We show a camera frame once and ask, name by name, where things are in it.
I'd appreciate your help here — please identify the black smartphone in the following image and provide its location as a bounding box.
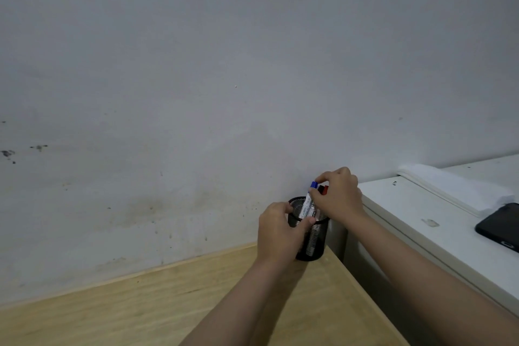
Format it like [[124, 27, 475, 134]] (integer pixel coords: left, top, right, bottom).
[[475, 202, 519, 253]]

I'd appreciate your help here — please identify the white folded cloth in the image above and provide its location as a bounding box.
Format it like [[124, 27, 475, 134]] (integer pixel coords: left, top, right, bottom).
[[397, 163, 515, 218]]

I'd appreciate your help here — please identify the blue capped white marker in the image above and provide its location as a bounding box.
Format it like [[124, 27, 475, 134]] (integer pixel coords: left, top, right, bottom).
[[299, 181, 319, 221]]

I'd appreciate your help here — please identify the person's left forearm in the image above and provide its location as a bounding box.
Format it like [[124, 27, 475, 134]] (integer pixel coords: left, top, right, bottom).
[[179, 254, 302, 346]]

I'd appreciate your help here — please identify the person's right forearm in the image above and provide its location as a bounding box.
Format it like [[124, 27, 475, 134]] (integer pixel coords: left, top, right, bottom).
[[345, 212, 519, 346]]

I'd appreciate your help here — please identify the person's right hand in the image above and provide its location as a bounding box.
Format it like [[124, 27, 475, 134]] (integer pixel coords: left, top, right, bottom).
[[315, 167, 364, 227]]

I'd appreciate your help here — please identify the black mesh pen holder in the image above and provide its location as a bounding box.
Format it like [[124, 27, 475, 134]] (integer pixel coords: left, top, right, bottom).
[[287, 196, 329, 262]]

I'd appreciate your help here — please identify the white cabinet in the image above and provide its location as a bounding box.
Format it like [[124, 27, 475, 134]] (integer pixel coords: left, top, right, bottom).
[[326, 154, 519, 346]]

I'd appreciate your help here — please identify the red capped white marker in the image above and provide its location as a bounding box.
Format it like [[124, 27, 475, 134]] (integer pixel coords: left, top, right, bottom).
[[309, 184, 329, 217]]

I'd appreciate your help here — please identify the person's left hand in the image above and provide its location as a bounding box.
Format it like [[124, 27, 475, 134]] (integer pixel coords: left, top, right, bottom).
[[257, 202, 316, 266]]

